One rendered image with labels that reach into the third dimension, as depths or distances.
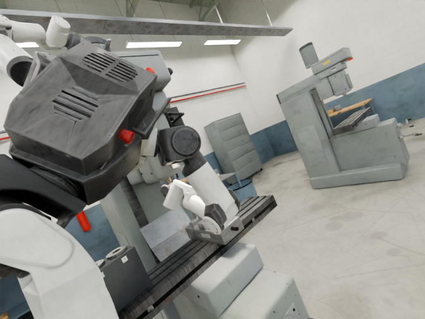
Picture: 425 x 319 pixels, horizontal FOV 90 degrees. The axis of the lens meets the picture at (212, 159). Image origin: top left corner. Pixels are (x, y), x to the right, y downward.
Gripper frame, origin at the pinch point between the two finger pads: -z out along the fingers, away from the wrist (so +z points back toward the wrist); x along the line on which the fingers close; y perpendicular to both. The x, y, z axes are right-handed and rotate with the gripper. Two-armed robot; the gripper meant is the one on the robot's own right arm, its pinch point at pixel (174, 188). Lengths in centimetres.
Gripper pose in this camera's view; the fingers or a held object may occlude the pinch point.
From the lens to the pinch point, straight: 116.5
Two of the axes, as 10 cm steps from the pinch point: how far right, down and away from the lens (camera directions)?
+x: -8.9, 4.0, -2.1
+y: 4.0, 9.2, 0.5
